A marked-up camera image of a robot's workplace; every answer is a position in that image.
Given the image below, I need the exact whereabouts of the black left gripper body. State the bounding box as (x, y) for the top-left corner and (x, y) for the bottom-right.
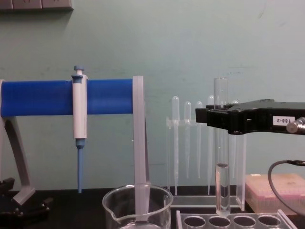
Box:
(0, 189), (50, 229)

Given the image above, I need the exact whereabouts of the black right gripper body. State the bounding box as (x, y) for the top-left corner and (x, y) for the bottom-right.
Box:
(228, 98), (305, 136)

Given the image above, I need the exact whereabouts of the clear glass test tube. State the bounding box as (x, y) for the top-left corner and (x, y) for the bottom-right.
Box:
(213, 77), (231, 218)

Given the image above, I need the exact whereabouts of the clear plastic transfer pipette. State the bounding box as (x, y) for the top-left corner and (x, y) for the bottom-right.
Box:
(206, 95), (215, 196)
(230, 100), (239, 179)

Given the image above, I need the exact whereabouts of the clear acrylic pipette rack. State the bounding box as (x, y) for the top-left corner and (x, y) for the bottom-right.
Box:
(165, 116), (247, 212)

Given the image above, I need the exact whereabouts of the clear glass beaker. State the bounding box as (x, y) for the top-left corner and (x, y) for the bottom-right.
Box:
(102, 184), (174, 229)

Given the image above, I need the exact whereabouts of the pink pipette tip box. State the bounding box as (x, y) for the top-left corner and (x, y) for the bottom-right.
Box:
(245, 173), (305, 213)

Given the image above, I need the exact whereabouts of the blue and grey pipette stand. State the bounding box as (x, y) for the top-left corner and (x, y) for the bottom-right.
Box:
(0, 75), (153, 224)

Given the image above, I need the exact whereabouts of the clear test tube rack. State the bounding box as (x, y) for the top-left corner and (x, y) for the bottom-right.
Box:
(175, 209), (305, 229)

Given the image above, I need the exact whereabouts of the white and blue micropipette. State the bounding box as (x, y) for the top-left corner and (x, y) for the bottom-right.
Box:
(71, 64), (90, 194)

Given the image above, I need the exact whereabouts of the grey cable with silver plug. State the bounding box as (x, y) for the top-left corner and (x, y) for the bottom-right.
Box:
(267, 116), (305, 216)

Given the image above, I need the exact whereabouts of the grey wall panel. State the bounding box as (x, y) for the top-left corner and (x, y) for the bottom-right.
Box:
(0, 0), (74, 11)

